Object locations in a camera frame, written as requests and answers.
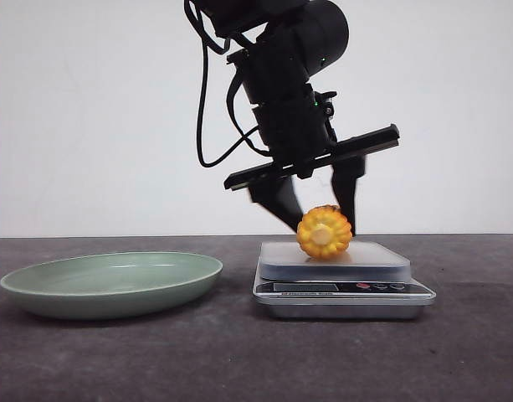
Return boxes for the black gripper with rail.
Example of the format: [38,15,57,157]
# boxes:
[224,91,399,236]

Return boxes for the yellow corn cob piece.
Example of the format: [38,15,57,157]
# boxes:
[296,204,353,260]

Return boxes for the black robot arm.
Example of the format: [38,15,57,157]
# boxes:
[184,1,399,228]

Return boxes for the silver digital kitchen scale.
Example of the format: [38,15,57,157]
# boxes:
[253,240,436,320]

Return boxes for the light green plate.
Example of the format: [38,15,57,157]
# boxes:
[0,251,223,320]

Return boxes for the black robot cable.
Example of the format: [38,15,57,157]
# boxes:
[183,0,274,169]

